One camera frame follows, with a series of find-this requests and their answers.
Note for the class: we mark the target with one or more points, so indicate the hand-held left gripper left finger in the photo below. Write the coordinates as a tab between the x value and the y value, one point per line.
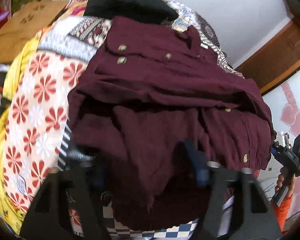
100	176

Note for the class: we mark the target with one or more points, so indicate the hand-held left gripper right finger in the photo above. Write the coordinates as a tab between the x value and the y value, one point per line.
197	160

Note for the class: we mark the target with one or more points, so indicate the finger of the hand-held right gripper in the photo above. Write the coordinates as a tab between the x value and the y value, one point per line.
274	153

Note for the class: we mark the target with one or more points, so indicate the maroon button shirt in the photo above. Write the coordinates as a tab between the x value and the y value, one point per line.
165	92

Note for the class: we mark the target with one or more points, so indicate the person's right forearm orange sleeve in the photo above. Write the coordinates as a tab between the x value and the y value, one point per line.
283	212

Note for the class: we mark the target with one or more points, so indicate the folded black clothes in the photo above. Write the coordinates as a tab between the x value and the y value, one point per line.
130	2

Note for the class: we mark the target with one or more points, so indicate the person's right hand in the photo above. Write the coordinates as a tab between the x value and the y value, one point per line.
281	180

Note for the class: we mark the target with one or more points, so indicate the pink heart sticker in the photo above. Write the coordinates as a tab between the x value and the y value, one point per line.
296	120

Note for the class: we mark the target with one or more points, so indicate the white sliding wardrobe door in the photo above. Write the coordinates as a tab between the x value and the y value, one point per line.
272	110

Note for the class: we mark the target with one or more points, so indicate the pink border strip sticker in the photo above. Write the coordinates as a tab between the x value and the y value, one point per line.
287	92

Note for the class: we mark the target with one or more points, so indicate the patchwork blanket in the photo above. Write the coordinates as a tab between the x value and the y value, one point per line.
42	100

